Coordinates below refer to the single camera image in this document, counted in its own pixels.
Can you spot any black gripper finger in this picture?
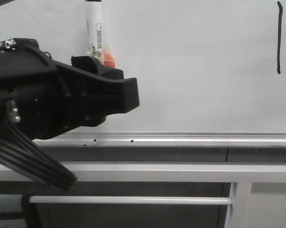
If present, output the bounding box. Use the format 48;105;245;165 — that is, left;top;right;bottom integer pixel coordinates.
70;56;124;82
57;63;139;130

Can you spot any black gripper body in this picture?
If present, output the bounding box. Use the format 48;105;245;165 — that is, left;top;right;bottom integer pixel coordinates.
0;38;72;139

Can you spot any white black whiteboard marker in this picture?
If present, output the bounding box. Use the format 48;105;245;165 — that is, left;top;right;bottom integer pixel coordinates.
84;0;103;63

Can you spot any white whiteboard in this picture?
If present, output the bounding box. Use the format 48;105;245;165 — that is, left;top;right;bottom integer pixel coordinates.
0;0;286;148

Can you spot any orange round magnet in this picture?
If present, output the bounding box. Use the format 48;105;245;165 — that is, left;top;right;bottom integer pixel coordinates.
103;44;116;68

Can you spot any white round stand rod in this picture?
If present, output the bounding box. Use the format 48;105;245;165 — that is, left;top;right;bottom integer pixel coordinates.
29;196;233;205

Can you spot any black cable bundle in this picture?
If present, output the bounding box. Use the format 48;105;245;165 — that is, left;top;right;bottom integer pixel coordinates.
0;118;77;190

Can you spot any white stand frame crossbar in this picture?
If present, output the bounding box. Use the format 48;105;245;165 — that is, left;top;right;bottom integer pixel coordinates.
0;162;286;228

